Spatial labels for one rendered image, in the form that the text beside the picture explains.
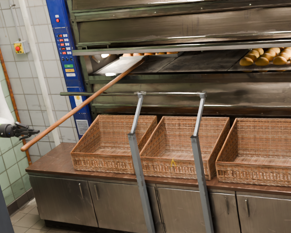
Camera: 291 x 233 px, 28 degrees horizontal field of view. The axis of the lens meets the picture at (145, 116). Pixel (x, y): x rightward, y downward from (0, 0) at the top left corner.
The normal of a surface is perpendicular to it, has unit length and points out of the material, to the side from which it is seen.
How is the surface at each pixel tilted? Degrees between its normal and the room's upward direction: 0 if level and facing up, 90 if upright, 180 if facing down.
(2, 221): 90
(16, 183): 90
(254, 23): 68
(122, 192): 90
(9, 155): 90
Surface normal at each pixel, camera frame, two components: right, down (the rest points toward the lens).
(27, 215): -0.18, -0.92
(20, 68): -0.48, 0.39
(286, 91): -0.51, 0.04
